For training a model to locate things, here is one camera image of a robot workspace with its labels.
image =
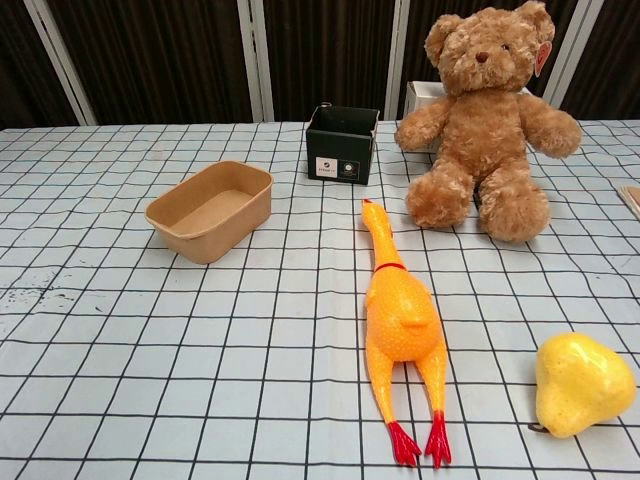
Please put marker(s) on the brown plush teddy bear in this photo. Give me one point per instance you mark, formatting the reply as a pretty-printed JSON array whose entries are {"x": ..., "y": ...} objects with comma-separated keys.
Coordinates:
[{"x": 480, "y": 125}]

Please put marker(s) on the yellow rubber chicken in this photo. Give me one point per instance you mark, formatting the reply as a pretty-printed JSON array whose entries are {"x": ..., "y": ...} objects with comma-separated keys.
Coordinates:
[{"x": 400, "y": 320}]

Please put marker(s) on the yellow toy pear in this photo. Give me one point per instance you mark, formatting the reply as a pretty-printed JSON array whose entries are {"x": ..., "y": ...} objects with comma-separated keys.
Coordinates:
[{"x": 580, "y": 385}]

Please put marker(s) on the black open cardboard box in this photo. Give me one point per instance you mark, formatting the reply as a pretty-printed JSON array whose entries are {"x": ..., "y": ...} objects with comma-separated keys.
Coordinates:
[{"x": 340, "y": 155}]

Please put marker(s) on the brown kraft paper tray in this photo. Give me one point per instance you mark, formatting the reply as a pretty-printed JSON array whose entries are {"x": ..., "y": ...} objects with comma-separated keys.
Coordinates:
[{"x": 215, "y": 235}]

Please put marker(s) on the white cardboard box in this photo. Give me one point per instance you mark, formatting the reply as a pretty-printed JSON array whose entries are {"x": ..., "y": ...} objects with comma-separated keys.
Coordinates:
[{"x": 420, "y": 92}]

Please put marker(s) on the white black-checked tablecloth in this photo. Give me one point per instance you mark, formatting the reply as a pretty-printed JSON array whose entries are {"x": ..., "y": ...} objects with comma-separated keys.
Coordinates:
[{"x": 150, "y": 350}]

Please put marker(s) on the brown cardboard sheet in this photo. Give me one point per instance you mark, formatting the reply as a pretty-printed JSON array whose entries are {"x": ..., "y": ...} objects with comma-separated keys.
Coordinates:
[{"x": 632, "y": 200}]

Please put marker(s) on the white screen frame post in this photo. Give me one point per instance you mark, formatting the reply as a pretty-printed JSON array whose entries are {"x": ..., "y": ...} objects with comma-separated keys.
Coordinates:
[
  {"x": 255, "y": 60},
  {"x": 565, "y": 50},
  {"x": 397, "y": 50},
  {"x": 60, "y": 62}
]

